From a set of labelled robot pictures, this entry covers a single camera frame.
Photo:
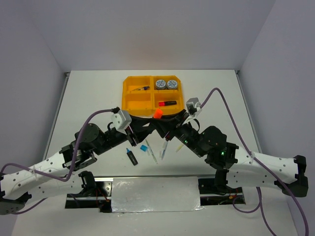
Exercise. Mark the blue clear pen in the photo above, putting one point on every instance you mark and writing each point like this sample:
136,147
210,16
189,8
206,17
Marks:
164,148

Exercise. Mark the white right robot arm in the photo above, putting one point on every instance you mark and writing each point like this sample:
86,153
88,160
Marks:
235,166

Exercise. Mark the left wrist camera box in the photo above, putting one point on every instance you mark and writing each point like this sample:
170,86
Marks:
121,120

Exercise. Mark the green clear pen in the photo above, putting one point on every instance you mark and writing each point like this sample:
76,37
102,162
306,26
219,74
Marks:
151,151

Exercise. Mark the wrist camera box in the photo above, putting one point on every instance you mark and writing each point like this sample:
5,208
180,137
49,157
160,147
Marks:
194,108
121,120

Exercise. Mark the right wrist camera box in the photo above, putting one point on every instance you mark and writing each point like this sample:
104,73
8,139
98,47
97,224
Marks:
194,108

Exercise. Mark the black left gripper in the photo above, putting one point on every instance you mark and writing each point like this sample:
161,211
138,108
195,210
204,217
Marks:
140,132

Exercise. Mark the small glue bottle blue cap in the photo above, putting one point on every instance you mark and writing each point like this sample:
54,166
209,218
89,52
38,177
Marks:
141,88

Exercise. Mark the black highlighter pink tip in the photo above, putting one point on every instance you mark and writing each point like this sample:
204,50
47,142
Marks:
167,103

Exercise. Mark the black mounting rail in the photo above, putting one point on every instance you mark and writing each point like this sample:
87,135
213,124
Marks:
101,200

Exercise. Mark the round blue-white tin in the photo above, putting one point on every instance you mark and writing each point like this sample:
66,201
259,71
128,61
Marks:
172,85
160,84

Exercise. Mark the black highlighter blue tip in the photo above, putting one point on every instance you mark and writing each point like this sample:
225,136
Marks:
131,157

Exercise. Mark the blue highlighter cap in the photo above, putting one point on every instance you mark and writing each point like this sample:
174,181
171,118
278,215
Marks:
143,148

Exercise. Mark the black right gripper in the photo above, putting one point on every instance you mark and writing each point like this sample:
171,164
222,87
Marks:
177,121

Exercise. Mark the foil-covered base plate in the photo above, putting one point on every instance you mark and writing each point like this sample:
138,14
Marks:
155,194

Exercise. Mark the orange highlighter cap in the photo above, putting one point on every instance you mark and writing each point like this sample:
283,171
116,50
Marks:
158,114

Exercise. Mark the orange four-compartment organizer tray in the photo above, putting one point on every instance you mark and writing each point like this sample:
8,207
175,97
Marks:
144,103

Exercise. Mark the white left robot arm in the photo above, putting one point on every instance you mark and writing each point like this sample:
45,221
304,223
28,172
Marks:
64,172

